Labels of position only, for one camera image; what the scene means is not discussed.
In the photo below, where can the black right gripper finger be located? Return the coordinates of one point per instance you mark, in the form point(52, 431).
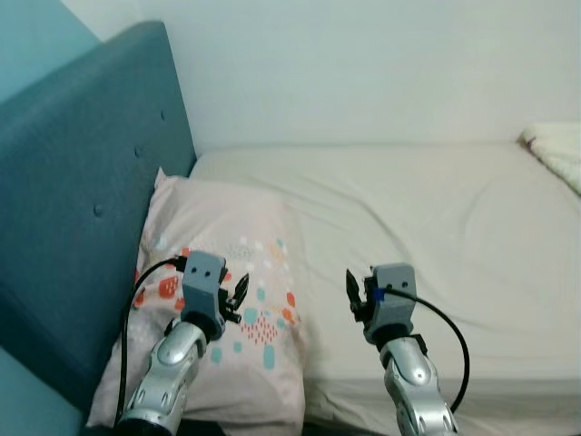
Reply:
point(354, 291)

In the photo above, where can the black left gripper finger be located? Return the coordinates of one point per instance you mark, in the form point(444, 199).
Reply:
point(231, 292)
point(242, 287)

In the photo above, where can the pink pillow with coloured dots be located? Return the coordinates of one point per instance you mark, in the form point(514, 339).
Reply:
point(209, 218)

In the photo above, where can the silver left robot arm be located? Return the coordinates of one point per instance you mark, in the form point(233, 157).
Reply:
point(172, 363)

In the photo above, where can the bed with beige sheet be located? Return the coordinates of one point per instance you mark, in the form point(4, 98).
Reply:
point(408, 227)

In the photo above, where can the teal upholstered headboard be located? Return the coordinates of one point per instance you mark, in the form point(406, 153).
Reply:
point(82, 163)

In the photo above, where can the cream cartoon print quilt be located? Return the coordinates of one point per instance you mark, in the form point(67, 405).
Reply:
point(558, 150)

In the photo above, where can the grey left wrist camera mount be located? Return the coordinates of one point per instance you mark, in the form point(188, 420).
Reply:
point(204, 277)

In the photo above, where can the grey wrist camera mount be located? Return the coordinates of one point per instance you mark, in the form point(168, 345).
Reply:
point(204, 277)
point(399, 313)

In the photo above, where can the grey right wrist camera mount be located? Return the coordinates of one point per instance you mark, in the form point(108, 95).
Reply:
point(399, 313)

